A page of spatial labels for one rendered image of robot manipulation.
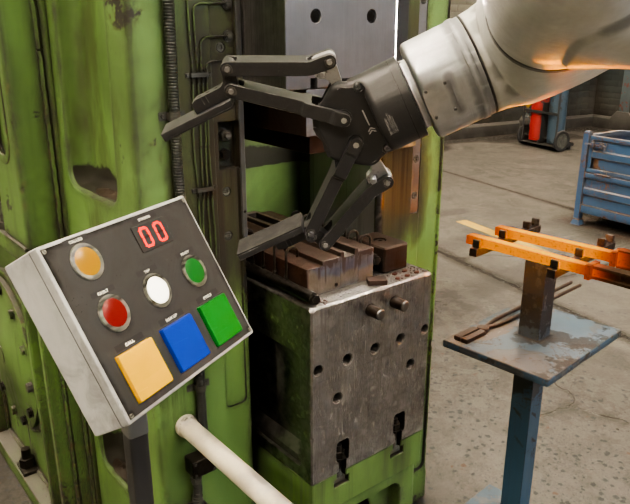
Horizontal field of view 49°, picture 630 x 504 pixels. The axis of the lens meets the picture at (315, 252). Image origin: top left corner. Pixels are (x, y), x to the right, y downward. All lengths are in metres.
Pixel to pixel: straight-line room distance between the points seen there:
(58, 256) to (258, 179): 1.02
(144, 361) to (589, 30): 0.80
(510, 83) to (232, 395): 1.25
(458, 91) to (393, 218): 1.29
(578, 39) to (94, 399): 0.81
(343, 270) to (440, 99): 1.02
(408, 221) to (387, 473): 0.67
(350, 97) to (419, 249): 1.39
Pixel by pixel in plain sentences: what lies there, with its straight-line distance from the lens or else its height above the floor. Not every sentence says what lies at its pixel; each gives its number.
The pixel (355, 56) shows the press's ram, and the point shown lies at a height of 1.43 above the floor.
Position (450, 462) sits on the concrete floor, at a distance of 2.62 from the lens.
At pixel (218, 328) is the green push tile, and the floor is 1.00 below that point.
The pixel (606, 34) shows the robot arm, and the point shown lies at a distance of 0.45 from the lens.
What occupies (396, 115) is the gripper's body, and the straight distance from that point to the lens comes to 0.59.
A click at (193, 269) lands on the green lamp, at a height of 1.09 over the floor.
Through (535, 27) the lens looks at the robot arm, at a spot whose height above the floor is 1.49.
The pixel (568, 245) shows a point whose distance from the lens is 1.80.
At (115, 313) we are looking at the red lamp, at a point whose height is 1.09.
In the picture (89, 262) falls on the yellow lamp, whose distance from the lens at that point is 1.06.
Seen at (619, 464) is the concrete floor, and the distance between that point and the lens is 2.78.
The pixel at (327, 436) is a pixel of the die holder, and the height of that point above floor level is 0.59.
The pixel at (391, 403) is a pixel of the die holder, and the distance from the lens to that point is 1.76.
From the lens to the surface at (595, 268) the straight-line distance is 1.64.
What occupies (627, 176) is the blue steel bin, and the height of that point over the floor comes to 0.44.
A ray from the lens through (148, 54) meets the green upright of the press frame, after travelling 1.39.
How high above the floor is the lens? 1.50
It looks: 19 degrees down
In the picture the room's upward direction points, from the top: straight up
